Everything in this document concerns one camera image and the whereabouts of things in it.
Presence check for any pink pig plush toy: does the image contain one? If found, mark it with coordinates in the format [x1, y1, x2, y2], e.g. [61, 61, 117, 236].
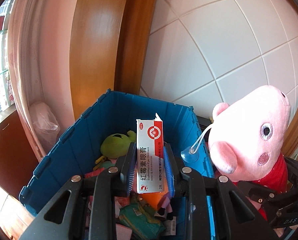
[208, 85, 291, 194]

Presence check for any red white ointment box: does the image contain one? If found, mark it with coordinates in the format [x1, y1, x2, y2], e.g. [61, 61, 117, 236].
[136, 115, 164, 194]

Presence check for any blue plastic storage crate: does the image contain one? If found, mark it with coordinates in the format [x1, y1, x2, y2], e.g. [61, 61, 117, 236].
[19, 90, 213, 218]

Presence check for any green snack packet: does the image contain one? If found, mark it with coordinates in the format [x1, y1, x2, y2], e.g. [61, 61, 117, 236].
[119, 203, 166, 239]

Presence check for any green frog plush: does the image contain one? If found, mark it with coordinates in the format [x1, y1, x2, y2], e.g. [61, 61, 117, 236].
[95, 131, 137, 164]

